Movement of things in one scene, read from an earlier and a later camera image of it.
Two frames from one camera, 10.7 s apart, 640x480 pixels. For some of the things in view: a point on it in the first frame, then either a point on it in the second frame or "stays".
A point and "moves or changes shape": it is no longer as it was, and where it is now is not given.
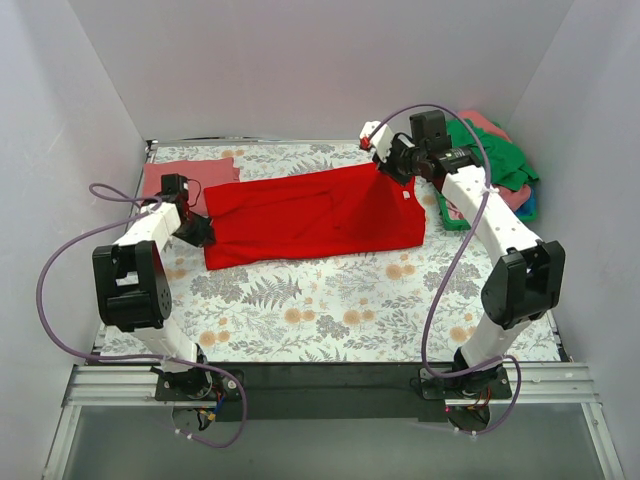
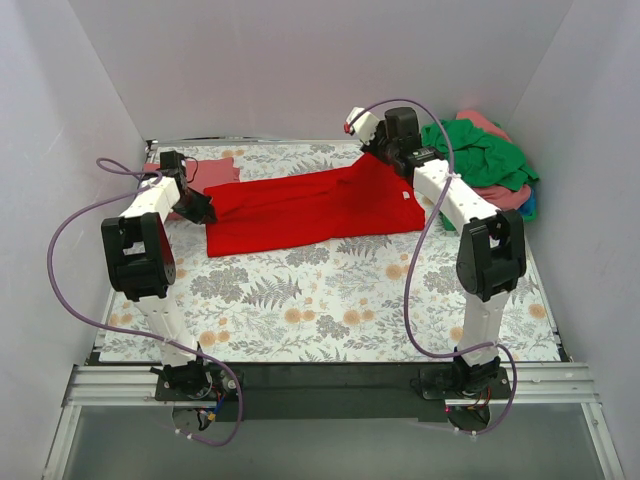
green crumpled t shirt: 508,168 stays
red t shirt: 349,209 moves or changes shape
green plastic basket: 464,225 stays
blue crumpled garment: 530,206 stays
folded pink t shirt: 199,173 stays
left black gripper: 198,231 to 195,204
